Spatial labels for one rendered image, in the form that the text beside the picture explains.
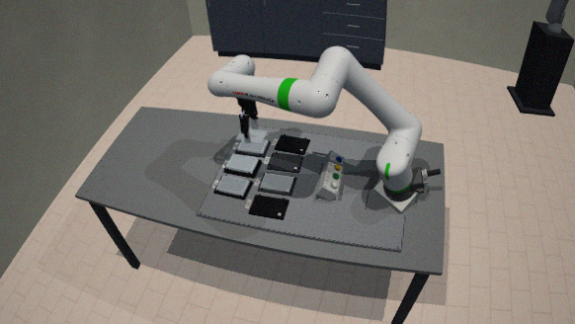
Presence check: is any white button panel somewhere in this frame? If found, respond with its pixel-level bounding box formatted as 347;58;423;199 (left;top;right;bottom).
312;150;345;203

